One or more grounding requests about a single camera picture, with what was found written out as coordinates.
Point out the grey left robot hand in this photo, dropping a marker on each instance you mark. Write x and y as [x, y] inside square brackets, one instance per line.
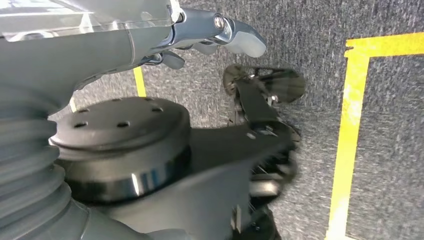
[66, 59]

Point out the black round robot housing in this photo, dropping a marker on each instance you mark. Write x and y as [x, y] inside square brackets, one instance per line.
[119, 145]

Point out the dark robot lower body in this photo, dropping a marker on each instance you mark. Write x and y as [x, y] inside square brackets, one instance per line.
[215, 185]

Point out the yellow floor tape square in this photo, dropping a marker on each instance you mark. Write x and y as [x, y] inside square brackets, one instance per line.
[348, 132]

